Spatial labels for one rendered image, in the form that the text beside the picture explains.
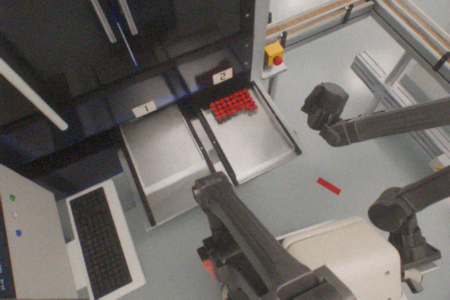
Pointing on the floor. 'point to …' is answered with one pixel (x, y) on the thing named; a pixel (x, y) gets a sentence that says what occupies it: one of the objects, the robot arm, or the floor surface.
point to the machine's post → (260, 18)
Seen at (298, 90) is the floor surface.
